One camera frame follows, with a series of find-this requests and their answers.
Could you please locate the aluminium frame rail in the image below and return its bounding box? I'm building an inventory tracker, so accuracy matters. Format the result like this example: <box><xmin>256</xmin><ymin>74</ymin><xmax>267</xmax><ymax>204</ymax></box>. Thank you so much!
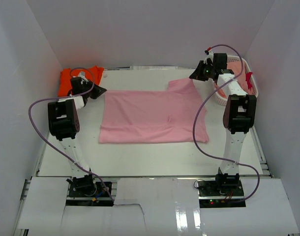
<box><xmin>12</xmin><ymin>177</ymin><xmax>32</xmax><ymax>236</ymax></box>

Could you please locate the pink t shirt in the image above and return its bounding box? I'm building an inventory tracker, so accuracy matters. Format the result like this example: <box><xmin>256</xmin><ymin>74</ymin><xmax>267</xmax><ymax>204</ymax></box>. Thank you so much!
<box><xmin>98</xmin><ymin>78</ymin><xmax>209</xmax><ymax>144</ymax></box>

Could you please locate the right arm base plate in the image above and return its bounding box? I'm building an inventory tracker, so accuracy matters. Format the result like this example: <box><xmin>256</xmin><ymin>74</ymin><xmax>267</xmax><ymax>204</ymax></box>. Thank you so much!
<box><xmin>193</xmin><ymin>179</ymin><xmax>246</xmax><ymax>208</ymax></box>

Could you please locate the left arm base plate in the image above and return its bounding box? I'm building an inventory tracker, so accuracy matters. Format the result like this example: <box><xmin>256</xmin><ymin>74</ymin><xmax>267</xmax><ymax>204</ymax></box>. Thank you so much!
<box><xmin>65</xmin><ymin>181</ymin><xmax>114</xmax><ymax>207</ymax></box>

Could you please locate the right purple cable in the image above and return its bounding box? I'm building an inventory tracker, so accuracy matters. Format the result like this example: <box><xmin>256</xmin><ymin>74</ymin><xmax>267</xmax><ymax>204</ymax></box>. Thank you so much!
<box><xmin>193</xmin><ymin>44</ymin><xmax>261</xmax><ymax>203</ymax></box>

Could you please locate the magenta cloth in basket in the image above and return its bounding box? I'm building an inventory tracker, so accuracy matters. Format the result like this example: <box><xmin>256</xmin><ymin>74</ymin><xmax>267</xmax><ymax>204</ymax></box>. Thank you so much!
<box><xmin>245</xmin><ymin>72</ymin><xmax>253</xmax><ymax>90</ymax></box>

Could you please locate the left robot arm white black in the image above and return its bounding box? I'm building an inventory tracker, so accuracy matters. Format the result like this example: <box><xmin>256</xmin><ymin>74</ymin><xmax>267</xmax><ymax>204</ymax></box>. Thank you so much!
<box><xmin>48</xmin><ymin>72</ymin><xmax>107</xmax><ymax>197</ymax></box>

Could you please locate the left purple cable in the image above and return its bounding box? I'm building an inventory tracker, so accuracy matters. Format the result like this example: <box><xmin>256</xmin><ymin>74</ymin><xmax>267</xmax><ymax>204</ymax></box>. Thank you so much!
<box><xmin>29</xmin><ymin>67</ymin><xmax>114</xmax><ymax>201</ymax></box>

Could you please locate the purple cable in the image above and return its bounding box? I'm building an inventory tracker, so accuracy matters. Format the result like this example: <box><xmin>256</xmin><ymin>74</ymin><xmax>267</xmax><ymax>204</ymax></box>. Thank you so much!
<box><xmin>29</xmin><ymin>67</ymin><xmax>114</xmax><ymax>201</ymax></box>
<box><xmin>193</xmin><ymin>44</ymin><xmax>261</xmax><ymax>203</ymax></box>

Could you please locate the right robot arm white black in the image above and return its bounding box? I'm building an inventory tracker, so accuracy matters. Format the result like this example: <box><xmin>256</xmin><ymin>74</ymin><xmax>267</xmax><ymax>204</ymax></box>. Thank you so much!
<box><xmin>189</xmin><ymin>49</ymin><xmax>257</xmax><ymax>196</ymax></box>

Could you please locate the folded orange t shirt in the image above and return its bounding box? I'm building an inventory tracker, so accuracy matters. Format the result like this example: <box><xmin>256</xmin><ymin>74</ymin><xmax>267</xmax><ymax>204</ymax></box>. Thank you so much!
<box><xmin>58</xmin><ymin>66</ymin><xmax>104</xmax><ymax>97</ymax></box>

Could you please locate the peach t shirt in basket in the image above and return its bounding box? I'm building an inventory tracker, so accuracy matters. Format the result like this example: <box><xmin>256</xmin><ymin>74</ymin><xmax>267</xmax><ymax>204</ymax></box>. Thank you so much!
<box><xmin>215</xmin><ymin>60</ymin><xmax>251</xmax><ymax>98</ymax></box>

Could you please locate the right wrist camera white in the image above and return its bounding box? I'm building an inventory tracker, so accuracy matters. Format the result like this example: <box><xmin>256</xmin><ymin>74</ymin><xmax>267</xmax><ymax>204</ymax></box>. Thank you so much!
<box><xmin>204</xmin><ymin>48</ymin><xmax>213</xmax><ymax>64</ymax></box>

